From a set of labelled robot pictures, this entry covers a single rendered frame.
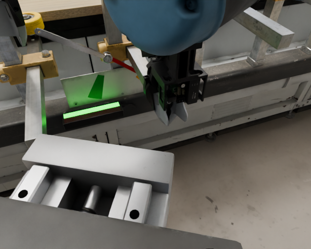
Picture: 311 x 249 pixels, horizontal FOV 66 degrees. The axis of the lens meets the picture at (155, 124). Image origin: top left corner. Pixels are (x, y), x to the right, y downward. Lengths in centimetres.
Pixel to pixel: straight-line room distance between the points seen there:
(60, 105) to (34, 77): 17
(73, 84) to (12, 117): 20
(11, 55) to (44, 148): 44
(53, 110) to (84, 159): 54
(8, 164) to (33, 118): 82
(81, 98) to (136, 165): 53
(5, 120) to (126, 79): 36
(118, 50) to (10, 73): 27
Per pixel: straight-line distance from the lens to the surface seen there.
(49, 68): 67
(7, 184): 138
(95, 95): 73
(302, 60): 108
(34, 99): 56
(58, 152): 24
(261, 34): 59
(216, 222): 130
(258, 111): 161
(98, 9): 84
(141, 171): 21
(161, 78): 36
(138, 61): 60
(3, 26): 54
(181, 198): 132
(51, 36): 57
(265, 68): 96
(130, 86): 74
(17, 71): 68
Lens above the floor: 117
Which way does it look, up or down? 46 degrees down
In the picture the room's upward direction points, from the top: straight up
